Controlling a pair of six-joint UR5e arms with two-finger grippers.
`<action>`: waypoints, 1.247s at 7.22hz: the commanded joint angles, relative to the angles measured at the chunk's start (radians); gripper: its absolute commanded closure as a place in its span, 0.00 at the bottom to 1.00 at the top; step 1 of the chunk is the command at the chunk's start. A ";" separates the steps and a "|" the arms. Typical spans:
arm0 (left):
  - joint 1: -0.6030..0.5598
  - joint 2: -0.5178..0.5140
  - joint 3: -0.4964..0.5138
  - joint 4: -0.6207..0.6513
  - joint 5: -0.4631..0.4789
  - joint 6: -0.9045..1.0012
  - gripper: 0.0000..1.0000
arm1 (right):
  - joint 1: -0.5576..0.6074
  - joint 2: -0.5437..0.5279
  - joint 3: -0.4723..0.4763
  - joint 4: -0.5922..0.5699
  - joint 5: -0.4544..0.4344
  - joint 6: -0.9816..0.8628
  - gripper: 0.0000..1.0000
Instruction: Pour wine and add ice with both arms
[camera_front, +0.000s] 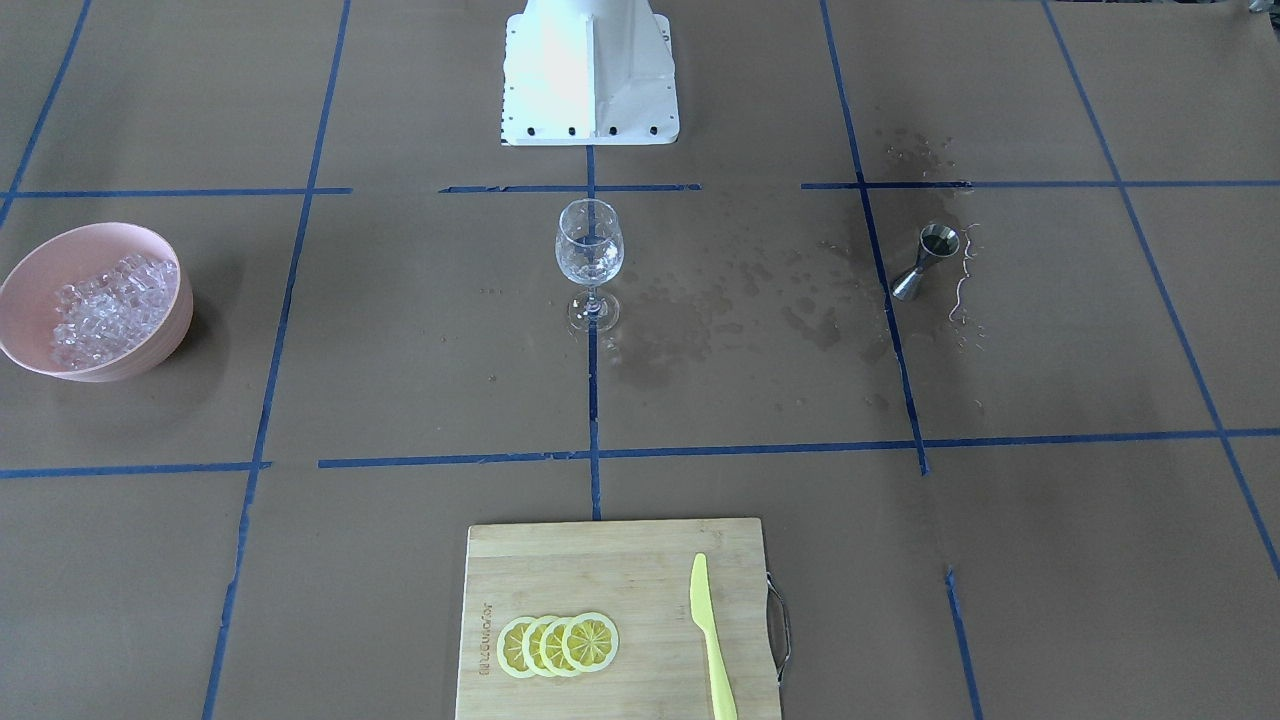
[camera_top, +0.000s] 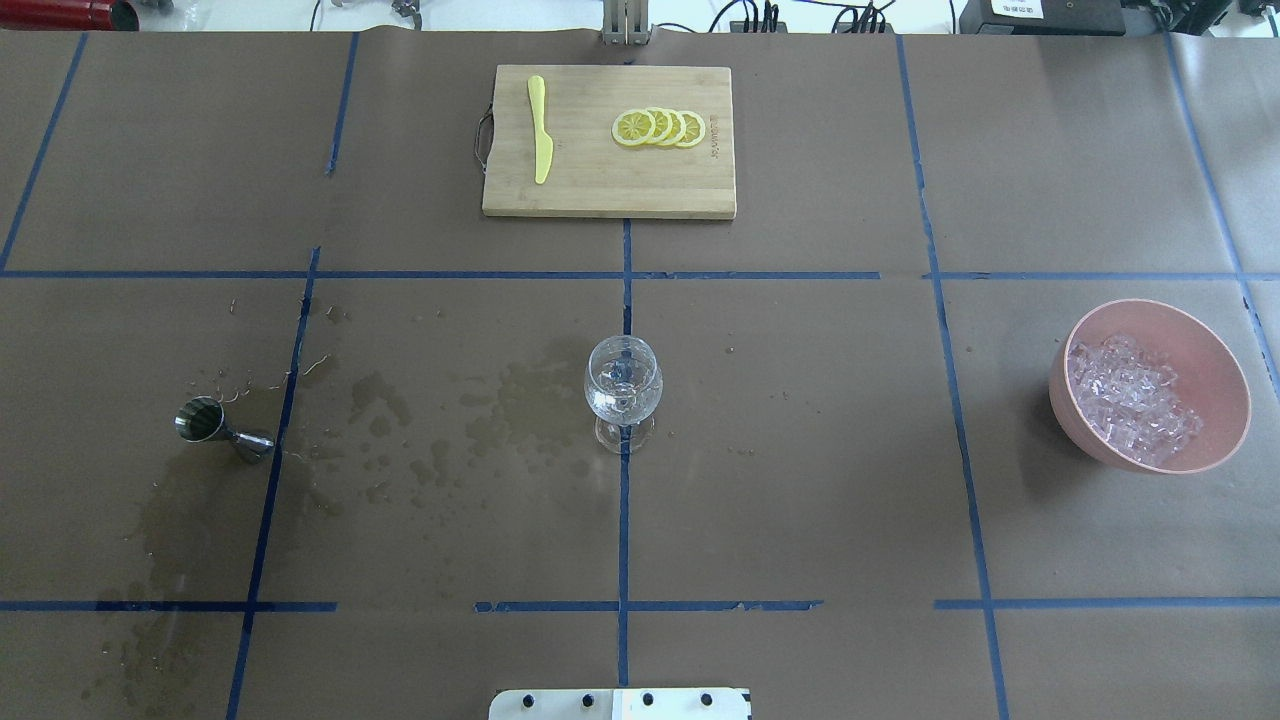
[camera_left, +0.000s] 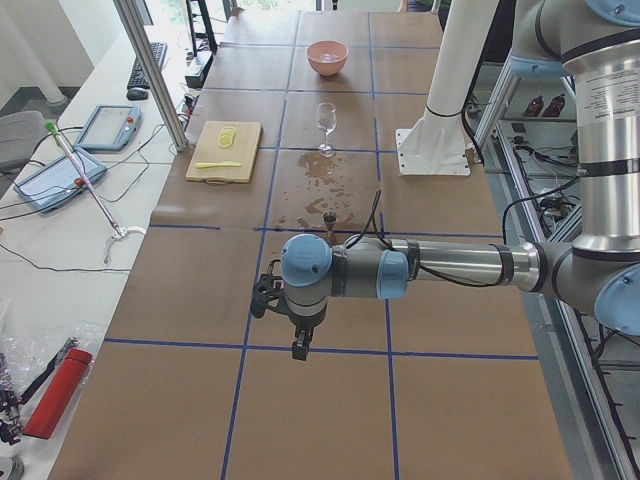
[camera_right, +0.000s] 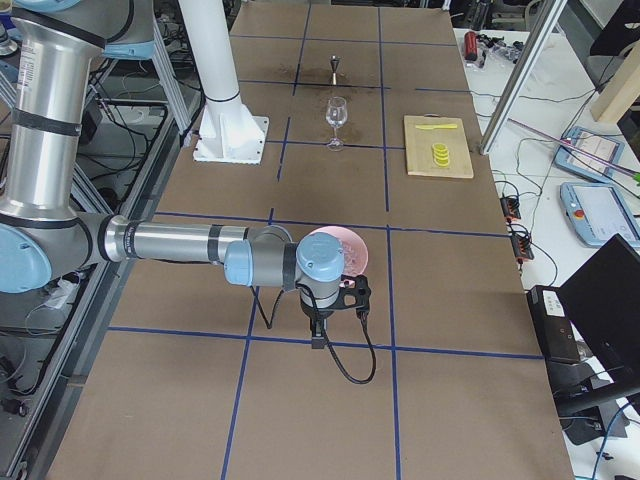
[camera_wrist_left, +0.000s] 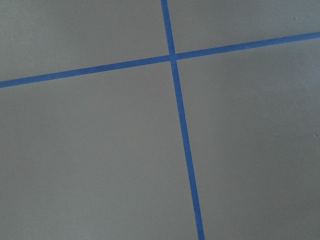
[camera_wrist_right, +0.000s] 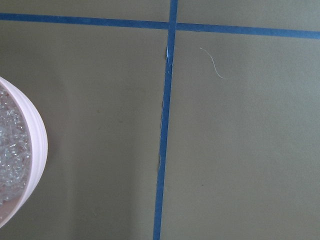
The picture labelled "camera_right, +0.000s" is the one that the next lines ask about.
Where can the metal rod green handle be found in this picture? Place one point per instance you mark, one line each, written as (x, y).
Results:
(566, 144)

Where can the yellow plastic knife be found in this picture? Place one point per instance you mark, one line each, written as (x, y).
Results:
(441, 126)

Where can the pile of clear ice cubes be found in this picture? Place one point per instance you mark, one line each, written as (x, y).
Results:
(355, 257)

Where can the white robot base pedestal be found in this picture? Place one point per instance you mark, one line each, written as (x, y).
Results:
(228, 132)

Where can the bamboo cutting board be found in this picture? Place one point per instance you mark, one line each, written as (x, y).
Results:
(419, 154)

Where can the black monitor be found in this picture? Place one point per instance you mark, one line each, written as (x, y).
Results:
(602, 301)

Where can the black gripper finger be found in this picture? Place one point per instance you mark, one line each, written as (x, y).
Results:
(318, 332)

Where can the pink bowl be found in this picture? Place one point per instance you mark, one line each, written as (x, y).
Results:
(341, 233)

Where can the red cylindrical bottle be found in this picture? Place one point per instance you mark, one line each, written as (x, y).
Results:
(470, 46)

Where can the black box device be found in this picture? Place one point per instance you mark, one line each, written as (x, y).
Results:
(553, 329)

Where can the steel cocktail jigger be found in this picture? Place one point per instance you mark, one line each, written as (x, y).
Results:
(334, 64)

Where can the blue teach pendant far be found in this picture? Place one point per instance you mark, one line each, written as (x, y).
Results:
(605, 146)

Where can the blue teach pendant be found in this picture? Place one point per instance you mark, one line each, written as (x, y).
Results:
(597, 212)
(605, 146)

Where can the blue teach pendant near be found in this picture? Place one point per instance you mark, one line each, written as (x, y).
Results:
(597, 212)

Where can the lemon slice two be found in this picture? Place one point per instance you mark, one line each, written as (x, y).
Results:
(441, 155)

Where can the clear wine glass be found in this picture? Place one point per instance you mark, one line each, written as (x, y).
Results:
(336, 116)

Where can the aluminium frame post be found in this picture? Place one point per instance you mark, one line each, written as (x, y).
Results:
(546, 21)

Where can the wooden plank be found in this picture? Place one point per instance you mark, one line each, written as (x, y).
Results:
(620, 41)

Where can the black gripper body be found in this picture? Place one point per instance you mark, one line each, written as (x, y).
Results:
(317, 317)

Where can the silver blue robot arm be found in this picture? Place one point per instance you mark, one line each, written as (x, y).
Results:
(43, 238)

